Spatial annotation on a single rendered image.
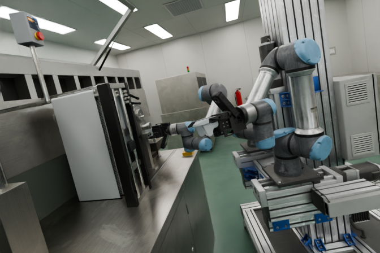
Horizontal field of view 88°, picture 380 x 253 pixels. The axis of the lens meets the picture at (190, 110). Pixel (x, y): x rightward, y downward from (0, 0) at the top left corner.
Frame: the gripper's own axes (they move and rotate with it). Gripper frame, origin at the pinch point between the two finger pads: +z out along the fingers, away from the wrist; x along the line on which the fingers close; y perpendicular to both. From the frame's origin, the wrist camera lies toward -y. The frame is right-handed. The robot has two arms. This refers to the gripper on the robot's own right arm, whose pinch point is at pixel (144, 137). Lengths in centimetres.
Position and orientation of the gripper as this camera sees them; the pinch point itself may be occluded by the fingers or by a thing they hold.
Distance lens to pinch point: 137.7
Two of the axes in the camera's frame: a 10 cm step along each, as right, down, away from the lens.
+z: -9.6, 1.7, 2.3
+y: -2.0, -9.7, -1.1
